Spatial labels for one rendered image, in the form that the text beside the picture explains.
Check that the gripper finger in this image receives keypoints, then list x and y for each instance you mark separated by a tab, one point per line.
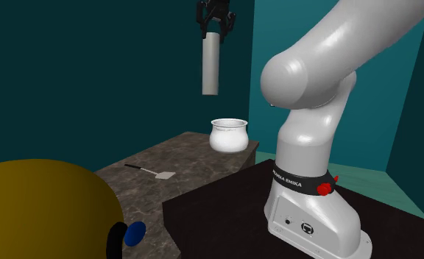
202	21
229	22

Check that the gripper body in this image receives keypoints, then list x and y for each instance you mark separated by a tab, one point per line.
217	5

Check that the grey cylinder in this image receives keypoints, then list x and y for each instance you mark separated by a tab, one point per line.
210	64

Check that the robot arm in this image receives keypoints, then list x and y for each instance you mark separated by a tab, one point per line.
316	71

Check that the white round pot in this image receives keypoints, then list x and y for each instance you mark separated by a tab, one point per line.
228	140

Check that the dark robot stand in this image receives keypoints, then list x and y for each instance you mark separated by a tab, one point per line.
219	222

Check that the blue oval object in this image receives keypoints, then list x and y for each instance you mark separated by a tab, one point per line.
134	234

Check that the yellow rounded object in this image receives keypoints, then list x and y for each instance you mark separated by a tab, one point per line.
43	211

